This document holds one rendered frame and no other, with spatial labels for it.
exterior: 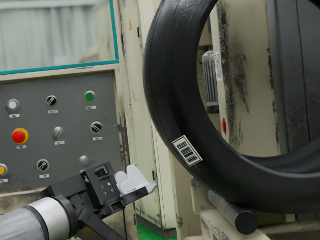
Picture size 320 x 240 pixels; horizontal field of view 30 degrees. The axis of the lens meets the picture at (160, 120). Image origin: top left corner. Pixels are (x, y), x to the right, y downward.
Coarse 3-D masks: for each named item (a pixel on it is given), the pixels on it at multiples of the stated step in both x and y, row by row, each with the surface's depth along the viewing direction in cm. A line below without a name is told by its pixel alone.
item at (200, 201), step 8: (192, 176) 151; (192, 184) 150; (200, 184) 149; (192, 192) 150; (200, 192) 150; (192, 200) 151; (200, 200) 150; (208, 200) 150; (200, 208) 150; (208, 208) 150; (248, 208) 151
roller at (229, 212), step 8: (208, 192) 148; (216, 200) 137; (224, 200) 131; (224, 208) 127; (232, 208) 122; (240, 208) 120; (224, 216) 129; (232, 216) 119; (240, 216) 116; (248, 216) 116; (232, 224) 119; (240, 224) 116; (248, 224) 116; (256, 224) 116; (240, 232) 116; (248, 232) 116
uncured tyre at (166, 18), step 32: (192, 0) 113; (160, 32) 115; (192, 32) 113; (160, 64) 115; (192, 64) 113; (160, 96) 116; (192, 96) 113; (160, 128) 119; (192, 128) 114; (224, 160) 114; (256, 160) 144; (288, 160) 144; (224, 192) 118; (256, 192) 116; (288, 192) 116
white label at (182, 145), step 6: (180, 138) 115; (186, 138) 114; (174, 144) 117; (180, 144) 116; (186, 144) 115; (180, 150) 117; (186, 150) 116; (192, 150) 115; (186, 156) 117; (192, 156) 116; (198, 156) 115; (186, 162) 117; (192, 162) 116
